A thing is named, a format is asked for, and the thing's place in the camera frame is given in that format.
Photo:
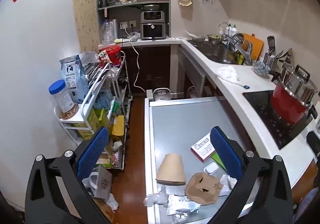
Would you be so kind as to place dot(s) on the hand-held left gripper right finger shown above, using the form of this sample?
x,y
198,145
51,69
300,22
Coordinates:
x,y
226,154

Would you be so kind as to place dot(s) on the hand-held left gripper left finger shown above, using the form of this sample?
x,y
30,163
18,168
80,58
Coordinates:
x,y
92,154

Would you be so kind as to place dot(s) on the white plastic tray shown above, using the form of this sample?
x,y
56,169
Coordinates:
x,y
210,167

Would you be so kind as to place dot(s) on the red and white carton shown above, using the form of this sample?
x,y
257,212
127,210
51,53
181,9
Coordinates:
x,y
202,149

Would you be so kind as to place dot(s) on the white paper bag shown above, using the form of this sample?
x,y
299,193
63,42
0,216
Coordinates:
x,y
101,182

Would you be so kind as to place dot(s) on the white plastic wrapper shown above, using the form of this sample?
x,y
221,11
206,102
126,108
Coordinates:
x,y
228,184

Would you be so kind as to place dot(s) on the brown paper sleeve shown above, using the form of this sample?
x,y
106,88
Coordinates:
x,y
200,189

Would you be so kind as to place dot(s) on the brown paper cup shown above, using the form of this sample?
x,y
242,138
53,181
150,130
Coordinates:
x,y
171,169

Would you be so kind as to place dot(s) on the silver foil wrapper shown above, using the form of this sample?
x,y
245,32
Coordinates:
x,y
182,205

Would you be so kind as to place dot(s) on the clear plastic wrap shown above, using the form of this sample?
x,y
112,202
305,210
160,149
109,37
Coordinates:
x,y
155,199

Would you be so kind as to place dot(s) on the green packet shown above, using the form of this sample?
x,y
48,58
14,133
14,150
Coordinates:
x,y
217,160

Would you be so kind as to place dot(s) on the yellow green carton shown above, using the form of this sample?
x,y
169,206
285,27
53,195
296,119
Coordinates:
x,y
92,120
103,117

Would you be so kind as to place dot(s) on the yellow bottle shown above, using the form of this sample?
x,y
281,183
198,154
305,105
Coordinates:
x,y
117,127

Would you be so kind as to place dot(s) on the white rolling cart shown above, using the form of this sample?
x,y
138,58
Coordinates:
x,y
85,104

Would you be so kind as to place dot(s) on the crumpled clear plastic bag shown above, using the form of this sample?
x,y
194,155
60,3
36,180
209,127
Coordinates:
x,y
112,202

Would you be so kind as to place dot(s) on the black induction cooktop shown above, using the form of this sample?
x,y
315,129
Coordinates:
x,y
260,109

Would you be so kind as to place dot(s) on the blue lid nut jar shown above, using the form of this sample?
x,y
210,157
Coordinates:
x,y
63,101

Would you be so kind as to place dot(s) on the red cooking pot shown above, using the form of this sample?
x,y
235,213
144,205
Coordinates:
x,y
287,106

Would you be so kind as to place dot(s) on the white cloth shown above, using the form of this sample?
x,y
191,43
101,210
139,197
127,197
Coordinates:
x,y
227,74

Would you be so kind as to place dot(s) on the blue coffee bag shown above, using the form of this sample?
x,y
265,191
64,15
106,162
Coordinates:
x,y
72,76

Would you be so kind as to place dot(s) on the white rice cooker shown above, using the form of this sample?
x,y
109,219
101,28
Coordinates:
x,y
162,94

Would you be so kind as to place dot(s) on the black device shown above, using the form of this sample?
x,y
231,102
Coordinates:
x,y
313,142

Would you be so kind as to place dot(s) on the blue glass bowl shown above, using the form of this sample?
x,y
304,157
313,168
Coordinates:
x,y
260,68

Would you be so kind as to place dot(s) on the silver foil bag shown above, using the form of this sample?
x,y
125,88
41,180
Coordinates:
x,y
90,58

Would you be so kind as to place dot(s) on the red snack bag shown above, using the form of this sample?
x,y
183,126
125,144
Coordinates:
x,y
103,58

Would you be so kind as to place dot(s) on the red snack tub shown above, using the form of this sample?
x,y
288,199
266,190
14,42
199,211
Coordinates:
x,y
113,55

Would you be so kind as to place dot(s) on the steel pot lid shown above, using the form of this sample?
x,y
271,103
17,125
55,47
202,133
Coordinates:
x,y
300,84

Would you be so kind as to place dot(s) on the steel utensil holder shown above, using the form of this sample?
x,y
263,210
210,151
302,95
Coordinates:
x,y
269,61

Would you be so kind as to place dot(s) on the stainless steel sink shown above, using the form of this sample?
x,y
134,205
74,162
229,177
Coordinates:
x,y
212,53

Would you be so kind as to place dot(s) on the chrome kitchen faucet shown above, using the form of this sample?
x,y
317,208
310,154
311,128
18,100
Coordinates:
x,y
241,50

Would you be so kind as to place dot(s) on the dark brown base cabinet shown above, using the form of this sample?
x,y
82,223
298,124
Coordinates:
x,y
155,64

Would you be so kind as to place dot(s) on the knife block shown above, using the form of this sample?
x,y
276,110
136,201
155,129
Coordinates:
x,y
287,60

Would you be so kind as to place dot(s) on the orange cutting board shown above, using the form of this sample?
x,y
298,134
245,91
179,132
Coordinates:
x,y
256,44

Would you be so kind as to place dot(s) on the steel bowl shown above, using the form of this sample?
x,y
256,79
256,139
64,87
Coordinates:
x,y
238,39

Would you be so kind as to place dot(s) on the bowl of green vegetables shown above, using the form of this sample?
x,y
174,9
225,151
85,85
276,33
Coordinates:
x,y
214,38

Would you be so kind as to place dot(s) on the black spatula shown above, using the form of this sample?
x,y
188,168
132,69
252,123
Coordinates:
x,y
271,43

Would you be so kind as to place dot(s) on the pump soap bottle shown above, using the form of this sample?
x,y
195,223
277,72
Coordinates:
x,y
220,32

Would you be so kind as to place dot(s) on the large clear water bottle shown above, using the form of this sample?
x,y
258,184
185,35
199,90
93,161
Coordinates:
x,y
107,33

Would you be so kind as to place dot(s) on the white green cap bottle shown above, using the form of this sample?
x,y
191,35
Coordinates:
x,y
232,31

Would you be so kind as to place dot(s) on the white paper towel roll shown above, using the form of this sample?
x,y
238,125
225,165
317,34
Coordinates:
x,y
114,28

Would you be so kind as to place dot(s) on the chrome gooseneck tap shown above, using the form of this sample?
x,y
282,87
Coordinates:
x,y
223,23

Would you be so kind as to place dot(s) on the silver air fryer oven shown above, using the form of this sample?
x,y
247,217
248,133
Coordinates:
x,y
153,29

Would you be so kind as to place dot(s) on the white wall socket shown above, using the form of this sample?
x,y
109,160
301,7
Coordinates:
x,y
132,24
123,25

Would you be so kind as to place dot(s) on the cork wall panel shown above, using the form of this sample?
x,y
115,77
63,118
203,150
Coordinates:
x,y
85,6

